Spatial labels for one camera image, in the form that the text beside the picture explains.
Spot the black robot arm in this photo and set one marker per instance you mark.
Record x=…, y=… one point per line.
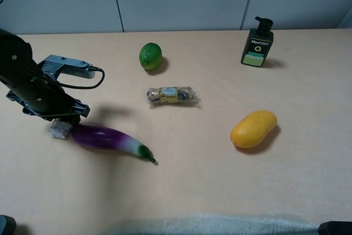
x=18, y=66

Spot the yellow mango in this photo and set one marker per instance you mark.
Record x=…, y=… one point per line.
x=253, y=129

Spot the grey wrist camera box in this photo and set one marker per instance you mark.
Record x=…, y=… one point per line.
x=54, y=65

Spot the purple eggplant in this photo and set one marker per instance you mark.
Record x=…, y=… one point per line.
x=104, y=138

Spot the black block bottom left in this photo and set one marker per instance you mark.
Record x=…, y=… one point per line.
x=7, y=225

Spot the black block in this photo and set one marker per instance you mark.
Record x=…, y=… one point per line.
x=335, y=228
x=7, y=225

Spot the black block bottom right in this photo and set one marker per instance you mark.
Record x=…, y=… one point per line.
x=335, y=228

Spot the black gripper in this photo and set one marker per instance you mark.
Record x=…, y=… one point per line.
x=47, y=102

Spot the white bead pack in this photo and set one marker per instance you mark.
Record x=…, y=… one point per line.
x=59, y=129

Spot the green lime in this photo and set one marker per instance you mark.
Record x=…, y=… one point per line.
x=150, y=56

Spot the black green pump bottle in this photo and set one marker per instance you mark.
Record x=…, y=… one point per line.
x=258, y=43

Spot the wrapped chocolate pack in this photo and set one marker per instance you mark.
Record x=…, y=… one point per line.
x=171, y=95

